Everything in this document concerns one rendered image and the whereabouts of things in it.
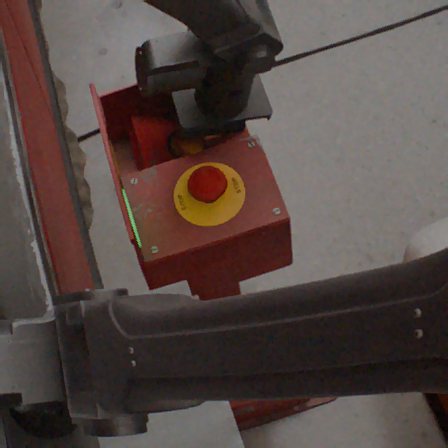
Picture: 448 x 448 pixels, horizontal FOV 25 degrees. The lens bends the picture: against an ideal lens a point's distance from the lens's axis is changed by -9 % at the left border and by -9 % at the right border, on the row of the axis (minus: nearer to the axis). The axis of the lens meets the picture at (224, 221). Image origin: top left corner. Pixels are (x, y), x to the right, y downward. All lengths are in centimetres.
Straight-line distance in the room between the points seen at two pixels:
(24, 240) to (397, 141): 115
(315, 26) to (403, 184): 41
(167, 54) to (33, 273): 25
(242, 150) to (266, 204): 7
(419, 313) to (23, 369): 33
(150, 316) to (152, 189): 66
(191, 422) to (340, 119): 133
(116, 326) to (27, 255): 52
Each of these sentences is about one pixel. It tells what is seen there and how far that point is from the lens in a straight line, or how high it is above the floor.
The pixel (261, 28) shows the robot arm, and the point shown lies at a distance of 100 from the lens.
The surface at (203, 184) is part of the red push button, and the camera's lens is 112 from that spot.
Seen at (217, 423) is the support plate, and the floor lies 100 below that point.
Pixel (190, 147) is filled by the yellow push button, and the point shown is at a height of 73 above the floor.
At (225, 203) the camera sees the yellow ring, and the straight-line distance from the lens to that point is 114.
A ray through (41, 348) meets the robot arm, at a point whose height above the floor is 122.
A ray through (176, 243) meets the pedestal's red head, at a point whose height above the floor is 78.
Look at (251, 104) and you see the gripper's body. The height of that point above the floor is 79.
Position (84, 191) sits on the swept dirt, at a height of 0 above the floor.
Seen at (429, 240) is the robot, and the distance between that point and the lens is 168.
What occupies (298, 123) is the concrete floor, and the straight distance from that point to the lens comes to 209.
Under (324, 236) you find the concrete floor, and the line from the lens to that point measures 198.
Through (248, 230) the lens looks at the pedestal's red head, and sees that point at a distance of 113.
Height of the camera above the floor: 179
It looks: 64 degrees down
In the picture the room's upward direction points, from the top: 11 degrees counter-clockwise
